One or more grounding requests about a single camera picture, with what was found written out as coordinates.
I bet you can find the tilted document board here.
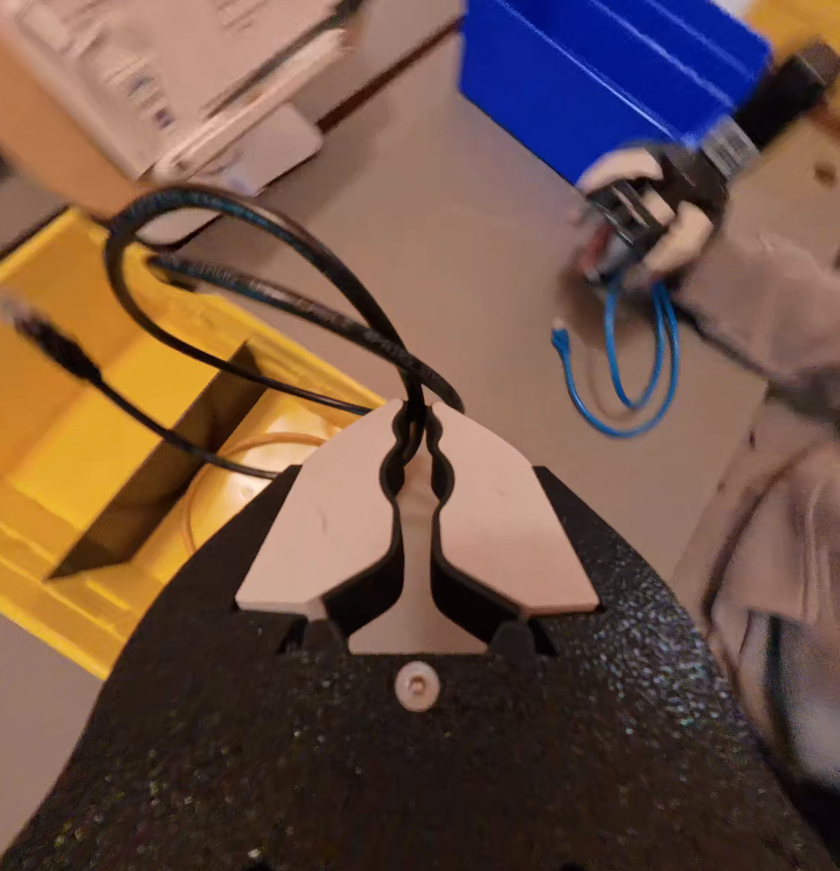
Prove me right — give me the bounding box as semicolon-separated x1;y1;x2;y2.
0;0;366;212

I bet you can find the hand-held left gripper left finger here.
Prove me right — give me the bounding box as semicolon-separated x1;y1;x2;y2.
234;399;407;637

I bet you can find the white stand base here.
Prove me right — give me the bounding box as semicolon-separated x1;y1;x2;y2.
137;105;324;246

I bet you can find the grey desk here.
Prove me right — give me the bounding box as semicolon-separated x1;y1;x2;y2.
0;0;840;871

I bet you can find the blue plastic bin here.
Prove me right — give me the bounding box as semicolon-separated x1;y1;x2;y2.
459;0;775;188

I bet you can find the blue ethernet cable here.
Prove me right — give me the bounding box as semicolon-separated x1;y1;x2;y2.
551;269;681;438

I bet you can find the black bin divider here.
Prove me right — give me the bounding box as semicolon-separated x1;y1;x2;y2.
46;340;266;582

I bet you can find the black network splitter box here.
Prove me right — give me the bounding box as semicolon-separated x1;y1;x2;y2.
583;178;673;280

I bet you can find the yellow plastic bin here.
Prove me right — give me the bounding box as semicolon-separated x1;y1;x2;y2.
0;207;388;681
747;0;840;62

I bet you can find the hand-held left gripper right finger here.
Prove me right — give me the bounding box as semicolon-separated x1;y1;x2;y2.
425;401;602;646

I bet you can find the yellow ethernet cable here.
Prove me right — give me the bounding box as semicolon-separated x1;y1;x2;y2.
182;432;346;566

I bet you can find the person's right forearm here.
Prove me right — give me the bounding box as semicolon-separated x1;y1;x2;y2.
668;231;840;426

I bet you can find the black ethernet cable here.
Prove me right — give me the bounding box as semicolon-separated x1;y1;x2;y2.
0;187;465;480

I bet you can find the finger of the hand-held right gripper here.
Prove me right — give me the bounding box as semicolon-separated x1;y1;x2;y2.
576;146;667;197
639;201;718;281

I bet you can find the printed instruction sheet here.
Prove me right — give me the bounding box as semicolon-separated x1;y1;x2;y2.
5;0;356;174

